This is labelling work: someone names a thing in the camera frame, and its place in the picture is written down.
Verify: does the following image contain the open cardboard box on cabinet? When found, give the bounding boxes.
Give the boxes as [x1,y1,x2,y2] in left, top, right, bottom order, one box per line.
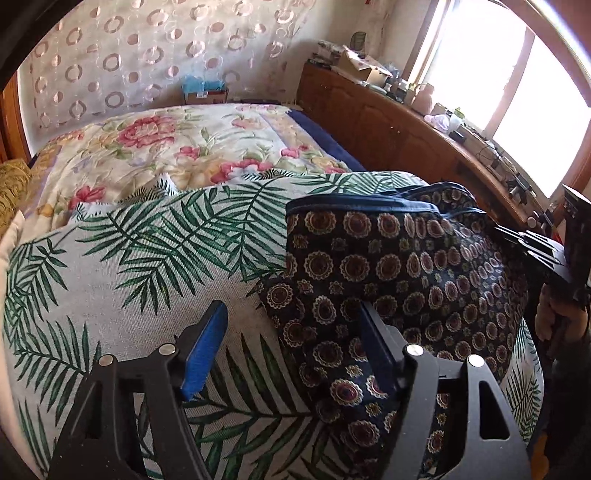
[337,48,393,87]

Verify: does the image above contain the person's right hand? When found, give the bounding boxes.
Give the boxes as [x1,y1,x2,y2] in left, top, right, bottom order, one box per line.
[535,284,588,344]

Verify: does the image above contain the sheer circle-patterned curtain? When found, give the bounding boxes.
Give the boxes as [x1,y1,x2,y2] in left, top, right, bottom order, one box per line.
[18,1,317,153]

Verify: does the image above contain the window with wooden frame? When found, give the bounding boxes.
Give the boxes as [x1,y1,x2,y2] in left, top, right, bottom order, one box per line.
[411,1,590,199]

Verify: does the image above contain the blue tissue box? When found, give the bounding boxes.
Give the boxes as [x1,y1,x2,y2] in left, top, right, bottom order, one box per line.
[181,76,228,105]

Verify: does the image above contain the brown louvered wooden wardrobe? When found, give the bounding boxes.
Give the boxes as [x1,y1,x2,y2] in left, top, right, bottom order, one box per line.
[0,74,31,164]

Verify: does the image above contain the navy patterned silk shirt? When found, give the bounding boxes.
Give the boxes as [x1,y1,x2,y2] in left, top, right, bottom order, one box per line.
[259,182,528,479]

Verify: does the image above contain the long wooden side cabinet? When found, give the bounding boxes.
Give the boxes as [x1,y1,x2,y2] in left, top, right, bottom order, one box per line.
[297,63,550,233]

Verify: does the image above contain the palm leaf printed blanket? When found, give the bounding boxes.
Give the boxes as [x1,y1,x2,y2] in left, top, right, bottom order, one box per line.
[3,170,544,479]

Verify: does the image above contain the mustard patterned folded cloth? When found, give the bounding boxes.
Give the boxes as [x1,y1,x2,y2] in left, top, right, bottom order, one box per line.
[0,159,31,236]

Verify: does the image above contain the floral bed quilt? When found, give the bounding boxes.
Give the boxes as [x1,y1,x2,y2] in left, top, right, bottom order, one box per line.
[20,103,351,228]

